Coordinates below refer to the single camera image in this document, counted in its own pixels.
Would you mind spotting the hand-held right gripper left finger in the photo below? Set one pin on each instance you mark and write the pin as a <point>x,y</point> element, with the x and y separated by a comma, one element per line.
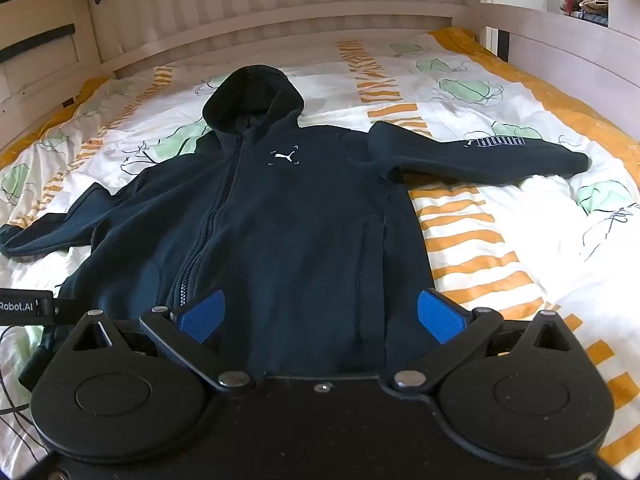
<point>202,316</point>

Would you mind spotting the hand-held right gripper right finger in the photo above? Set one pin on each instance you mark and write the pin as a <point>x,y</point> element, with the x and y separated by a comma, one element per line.
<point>440,316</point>

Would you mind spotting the dark navy zip hoodie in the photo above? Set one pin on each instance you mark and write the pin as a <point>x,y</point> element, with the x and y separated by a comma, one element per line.
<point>280,220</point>

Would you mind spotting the leaf-printed white orange blanket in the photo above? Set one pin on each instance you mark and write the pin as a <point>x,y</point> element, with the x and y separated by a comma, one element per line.
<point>500,240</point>

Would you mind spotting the white wooden bed frame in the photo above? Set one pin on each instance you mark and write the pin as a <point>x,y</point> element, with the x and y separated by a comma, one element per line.
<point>310,35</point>

